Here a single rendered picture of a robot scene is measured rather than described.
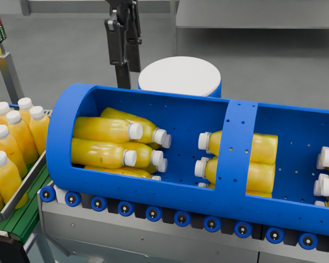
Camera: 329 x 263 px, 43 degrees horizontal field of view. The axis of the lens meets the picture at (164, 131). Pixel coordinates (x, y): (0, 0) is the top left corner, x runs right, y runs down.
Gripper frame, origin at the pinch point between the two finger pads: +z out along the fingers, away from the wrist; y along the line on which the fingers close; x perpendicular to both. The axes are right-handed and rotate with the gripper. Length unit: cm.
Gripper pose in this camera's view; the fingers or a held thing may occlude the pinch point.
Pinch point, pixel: (128, 68)
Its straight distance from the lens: 94.3
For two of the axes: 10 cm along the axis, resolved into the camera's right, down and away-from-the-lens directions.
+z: 0.4, 7.6, 6.5
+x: -9.6, -1.4, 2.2
